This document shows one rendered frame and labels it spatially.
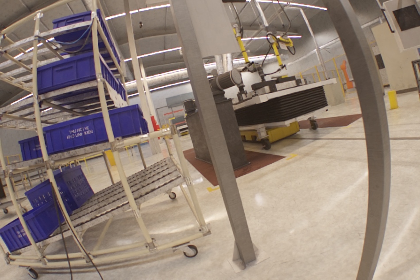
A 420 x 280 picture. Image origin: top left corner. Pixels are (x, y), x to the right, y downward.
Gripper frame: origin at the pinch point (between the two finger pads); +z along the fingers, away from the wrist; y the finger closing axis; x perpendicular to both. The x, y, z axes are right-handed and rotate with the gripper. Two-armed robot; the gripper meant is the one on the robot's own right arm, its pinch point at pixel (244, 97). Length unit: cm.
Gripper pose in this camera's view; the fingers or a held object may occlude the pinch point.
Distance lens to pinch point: 269.1
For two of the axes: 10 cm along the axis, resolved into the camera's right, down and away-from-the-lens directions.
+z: 2.7, 9.6, 0.1
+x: 3.3, -0.9, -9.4
